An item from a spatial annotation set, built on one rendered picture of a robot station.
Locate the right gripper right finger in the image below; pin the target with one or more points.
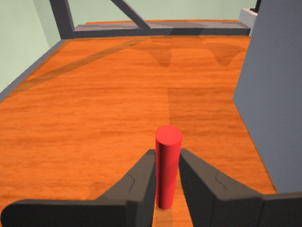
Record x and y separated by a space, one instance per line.
216 200

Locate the red cylindrical peg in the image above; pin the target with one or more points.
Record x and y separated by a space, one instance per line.
168 144

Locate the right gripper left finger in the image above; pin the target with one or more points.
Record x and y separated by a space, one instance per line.
130 202

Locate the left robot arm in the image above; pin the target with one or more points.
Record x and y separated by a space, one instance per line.
256 9

